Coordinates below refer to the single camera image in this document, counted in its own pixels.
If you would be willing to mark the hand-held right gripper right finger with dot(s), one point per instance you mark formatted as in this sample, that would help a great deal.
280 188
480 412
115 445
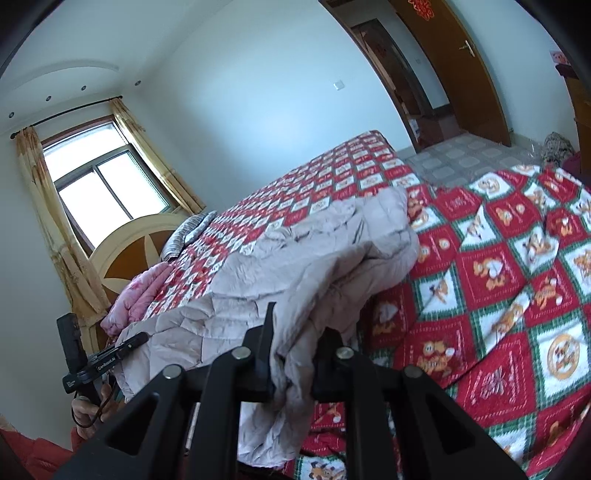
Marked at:
332 369

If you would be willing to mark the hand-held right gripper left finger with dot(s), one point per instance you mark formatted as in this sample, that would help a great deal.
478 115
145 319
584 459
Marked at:
258 360

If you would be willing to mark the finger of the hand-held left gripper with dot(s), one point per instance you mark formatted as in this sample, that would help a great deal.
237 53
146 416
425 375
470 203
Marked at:
134 342

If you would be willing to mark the light pink quilted jacket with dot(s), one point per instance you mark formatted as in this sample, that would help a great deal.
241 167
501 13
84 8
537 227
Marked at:
304 258

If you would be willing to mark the person's left forearm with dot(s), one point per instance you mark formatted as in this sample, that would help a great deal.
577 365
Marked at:
37 454

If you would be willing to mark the person's left hand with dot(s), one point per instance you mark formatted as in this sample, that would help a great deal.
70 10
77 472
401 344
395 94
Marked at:
108 401

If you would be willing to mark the pink quilt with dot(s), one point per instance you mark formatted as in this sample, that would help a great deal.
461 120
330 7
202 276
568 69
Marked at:
138 295

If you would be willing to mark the wooden bed headboard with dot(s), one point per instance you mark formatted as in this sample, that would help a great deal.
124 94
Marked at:
134 249

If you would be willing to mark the striped pillow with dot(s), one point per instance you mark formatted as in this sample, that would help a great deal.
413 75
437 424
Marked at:
184 233

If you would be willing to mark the yellow curtain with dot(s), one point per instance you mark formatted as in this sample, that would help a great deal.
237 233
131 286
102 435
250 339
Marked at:
55 230
152 157

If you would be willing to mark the window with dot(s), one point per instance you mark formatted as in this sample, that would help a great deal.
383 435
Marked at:
106 184

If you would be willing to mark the red patterned bedspread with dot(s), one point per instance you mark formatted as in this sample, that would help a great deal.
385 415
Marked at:
485 277

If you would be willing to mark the black curtain rod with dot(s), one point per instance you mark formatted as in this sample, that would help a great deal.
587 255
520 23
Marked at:
69 113

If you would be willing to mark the brown wooden door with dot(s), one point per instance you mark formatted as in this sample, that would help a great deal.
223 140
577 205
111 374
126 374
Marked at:
461 83

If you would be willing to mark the grey patterned cloth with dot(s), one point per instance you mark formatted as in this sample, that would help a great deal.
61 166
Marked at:
556 147

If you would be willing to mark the wooden desk with drawers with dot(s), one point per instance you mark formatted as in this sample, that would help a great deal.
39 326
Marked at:
579 106

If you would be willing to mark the red paper door decoration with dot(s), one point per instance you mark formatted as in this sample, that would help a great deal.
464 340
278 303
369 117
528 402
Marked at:
425 7

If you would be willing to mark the brown door frame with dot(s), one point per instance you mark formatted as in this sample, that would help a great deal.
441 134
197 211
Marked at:
383 55

